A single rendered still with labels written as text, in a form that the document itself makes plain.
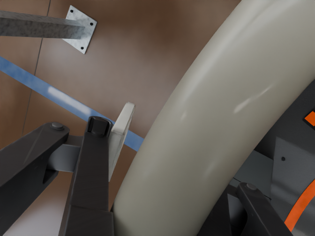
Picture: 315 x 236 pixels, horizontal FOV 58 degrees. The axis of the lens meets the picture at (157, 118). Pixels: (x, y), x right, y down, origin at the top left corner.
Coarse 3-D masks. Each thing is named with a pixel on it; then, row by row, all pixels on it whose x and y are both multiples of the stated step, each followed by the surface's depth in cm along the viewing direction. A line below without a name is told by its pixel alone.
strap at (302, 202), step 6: (312, 186) 130; (306, 192) 131; (312, 192) 130; (300, 198) 133; (306, 198) 132; (312, 198) 131; (300, 204) 134; (306, 204) 133; (294, 210) 135; (300, 210) 134; (288, 216) 137; (294, 216) 136; (288, 222) 138; (294, 222) 137; (288, 228) 138
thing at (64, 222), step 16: (96, 128) 14; (96, 144) 13; (80, 160) 11; (96, 160) 12; (80, 176) 10; (96, 176) 10; (80, 192) 9; (96, 192) 9; (80, 208) 8; (96, 208) 9; (64, 224) 8; (80, 224) 7; (96, 224) 7; (112, 224) 7
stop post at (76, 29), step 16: (0, 16) 113; (16, 16) 122; (32, 16) 132; (80, 16) 160; (0, 32) 117; (16, 32) 123; (32, 32) 131; (48, 32) 139; (64, 32) 149; (80, 32) 160; (80, 48) 165
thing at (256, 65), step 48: (288, 0) 7; (240, 48) 7; (288, 48) 7; (192, 96) 8; (240, 96) 7; (288, 96) 7; (144, 144) 9; (192, 144) 8; (240, 144) 8; (144, 192) 8; (192, 192) 8
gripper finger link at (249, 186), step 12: (240, 192) 14; (252, 192) 14; (252, 204) 12; (264, 204) 13; (252, 216) 12; (264, 216) 12; (276, 216) 12; (252, 228) 12; (264, 228) 11; (276, 228) 11
